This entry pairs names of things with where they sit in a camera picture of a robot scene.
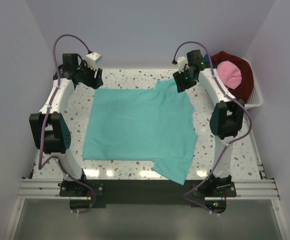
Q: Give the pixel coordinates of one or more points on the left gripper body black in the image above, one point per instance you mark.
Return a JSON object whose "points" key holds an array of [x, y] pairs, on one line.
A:
{"points": [[87, 75]]}

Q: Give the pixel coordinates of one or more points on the blue t shirt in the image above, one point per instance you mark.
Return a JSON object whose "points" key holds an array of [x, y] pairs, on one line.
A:
{"points": [[207, 58]]}

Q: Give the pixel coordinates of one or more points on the aluminium frame rail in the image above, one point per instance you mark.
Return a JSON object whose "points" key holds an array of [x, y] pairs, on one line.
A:
{"points": [[246, 189]]}

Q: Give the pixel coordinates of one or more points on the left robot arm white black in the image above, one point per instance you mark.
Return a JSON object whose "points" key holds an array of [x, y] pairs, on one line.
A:
{"points": [[50, 131]]}

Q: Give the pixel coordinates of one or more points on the white plastic laundry basket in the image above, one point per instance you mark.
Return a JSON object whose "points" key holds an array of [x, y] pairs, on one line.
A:
{"points": [[256, 99]]}

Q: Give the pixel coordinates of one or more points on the dark red t shirt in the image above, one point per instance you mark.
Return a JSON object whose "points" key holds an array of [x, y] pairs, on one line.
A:
{"points": [[244, 90]]}

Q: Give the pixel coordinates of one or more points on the teal t shirt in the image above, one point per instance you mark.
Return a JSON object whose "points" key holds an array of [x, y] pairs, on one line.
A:
{"points": [[143, 125]]}

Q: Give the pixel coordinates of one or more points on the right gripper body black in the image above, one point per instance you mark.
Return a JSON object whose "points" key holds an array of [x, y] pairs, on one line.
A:
{"points": [[184, 80]]}

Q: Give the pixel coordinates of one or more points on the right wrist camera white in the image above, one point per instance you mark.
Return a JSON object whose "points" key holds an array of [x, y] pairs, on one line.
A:
{"points": [[181, 63]]}

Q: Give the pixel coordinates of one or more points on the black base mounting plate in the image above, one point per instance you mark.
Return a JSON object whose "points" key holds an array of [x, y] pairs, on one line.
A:
{"points": [[100, 193]]}

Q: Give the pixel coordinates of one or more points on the pink t shirt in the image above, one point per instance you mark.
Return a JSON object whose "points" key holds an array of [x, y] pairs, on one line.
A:
{"points": [[229, 74]]}

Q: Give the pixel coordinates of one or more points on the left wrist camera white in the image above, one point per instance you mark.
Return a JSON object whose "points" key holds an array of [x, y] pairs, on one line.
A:
{"points": [[92, 59]]}

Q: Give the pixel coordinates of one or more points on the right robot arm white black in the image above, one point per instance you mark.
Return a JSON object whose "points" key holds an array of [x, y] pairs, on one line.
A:
{"points": [[226, 119]]}

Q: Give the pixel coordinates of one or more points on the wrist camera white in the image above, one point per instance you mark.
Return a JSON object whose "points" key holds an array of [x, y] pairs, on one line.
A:
{"points": [[92, 59], [181, 63]]}

